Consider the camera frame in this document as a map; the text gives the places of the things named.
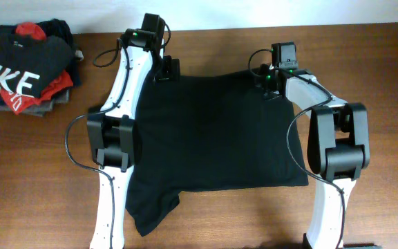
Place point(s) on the grey folded t-shirt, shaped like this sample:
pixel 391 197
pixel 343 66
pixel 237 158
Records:
pixel 62 96

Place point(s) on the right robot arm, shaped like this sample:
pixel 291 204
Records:
pixel 338 141

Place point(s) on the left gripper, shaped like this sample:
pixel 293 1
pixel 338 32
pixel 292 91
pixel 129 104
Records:
pixel 172 67

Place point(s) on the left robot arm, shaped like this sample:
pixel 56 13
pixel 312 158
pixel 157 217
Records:
pixel 113 134

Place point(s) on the navy folded t-shirt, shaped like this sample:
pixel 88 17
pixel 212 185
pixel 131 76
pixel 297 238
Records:
pixel 58 28

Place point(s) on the black Sydrogen t-shirt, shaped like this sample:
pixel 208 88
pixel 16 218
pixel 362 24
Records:
pixel 203 134

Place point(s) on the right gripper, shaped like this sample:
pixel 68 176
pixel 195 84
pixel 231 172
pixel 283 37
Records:
pixel 264 68

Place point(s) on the red folded t-shirt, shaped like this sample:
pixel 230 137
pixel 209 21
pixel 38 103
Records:
pixel 19 102

